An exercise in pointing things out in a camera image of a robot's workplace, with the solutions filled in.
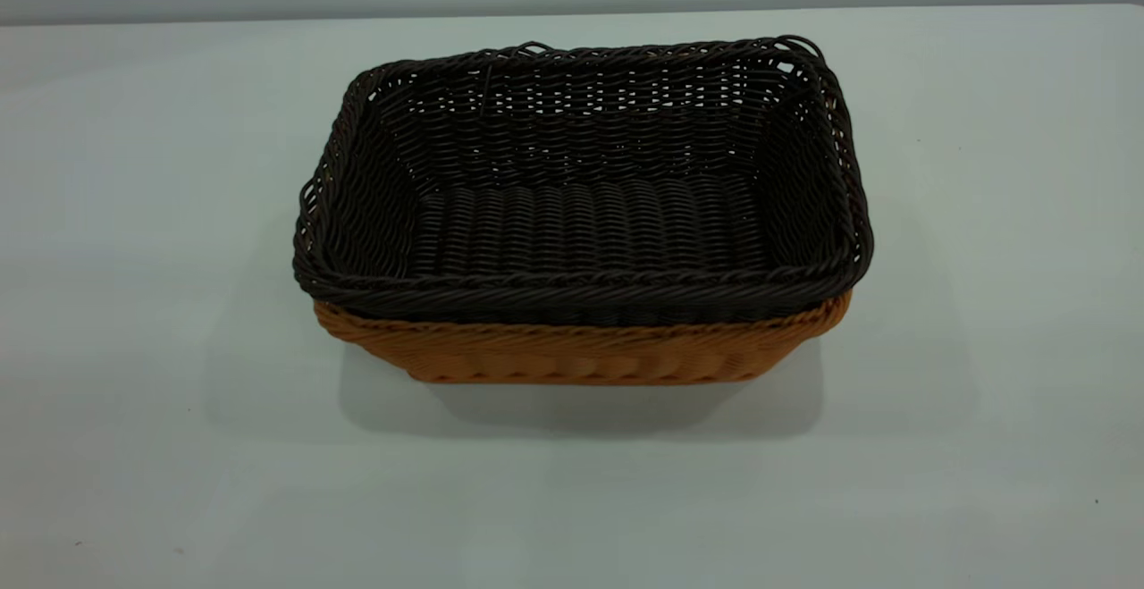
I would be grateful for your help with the dark brown wicker basket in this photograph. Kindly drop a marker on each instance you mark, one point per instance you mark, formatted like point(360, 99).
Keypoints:
point(581, 214)

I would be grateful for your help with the orange wicker basket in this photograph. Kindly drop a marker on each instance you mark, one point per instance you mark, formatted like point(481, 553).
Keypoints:
point(581, 352)

